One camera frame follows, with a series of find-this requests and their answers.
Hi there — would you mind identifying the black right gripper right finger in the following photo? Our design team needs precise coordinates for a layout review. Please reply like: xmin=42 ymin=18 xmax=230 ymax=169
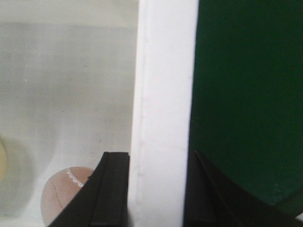
xmin=183 ymin=150 xmax=303 ymax=227

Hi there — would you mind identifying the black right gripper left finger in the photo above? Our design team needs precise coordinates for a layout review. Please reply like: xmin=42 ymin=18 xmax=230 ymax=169
xmin=50 ymin=152 xmax=130 ymax=227

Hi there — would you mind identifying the brown soft ball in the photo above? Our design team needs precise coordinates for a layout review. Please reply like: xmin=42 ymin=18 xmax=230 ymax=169
xmin=41 ymin=166 xmax=94 ymax=226

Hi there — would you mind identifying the cream soft ball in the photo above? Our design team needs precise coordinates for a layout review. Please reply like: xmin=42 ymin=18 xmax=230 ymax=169
xmin=0 ymin=143 xmax=8 ymax=181

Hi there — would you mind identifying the white plastic tote box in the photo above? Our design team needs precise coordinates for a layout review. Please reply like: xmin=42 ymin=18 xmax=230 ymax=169
xmin=0 ymin=0 xmax=198 ymax=227

